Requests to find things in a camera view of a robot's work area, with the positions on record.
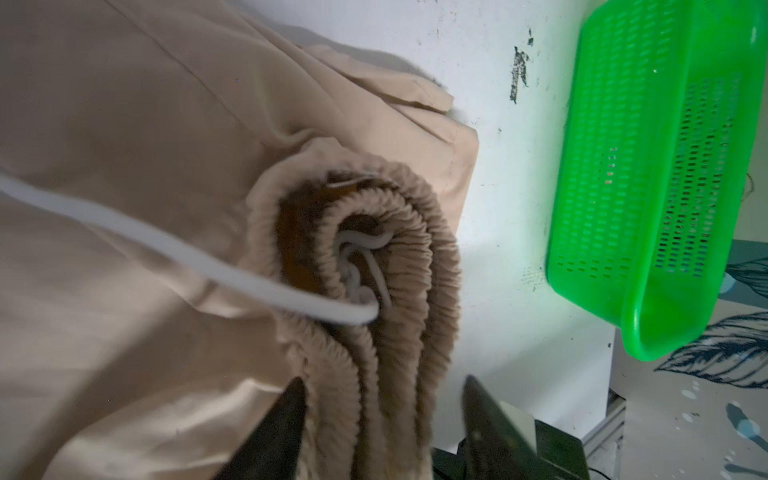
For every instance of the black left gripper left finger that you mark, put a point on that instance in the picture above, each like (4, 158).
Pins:
(272, 449)

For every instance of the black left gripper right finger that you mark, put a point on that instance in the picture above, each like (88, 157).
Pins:
(493, 447)

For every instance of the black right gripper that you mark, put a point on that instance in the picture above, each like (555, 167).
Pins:
(561, 452)

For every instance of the beige shorts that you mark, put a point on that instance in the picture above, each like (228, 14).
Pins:
(300, 164)

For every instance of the green plastic tray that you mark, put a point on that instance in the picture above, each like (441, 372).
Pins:
(662, 119)

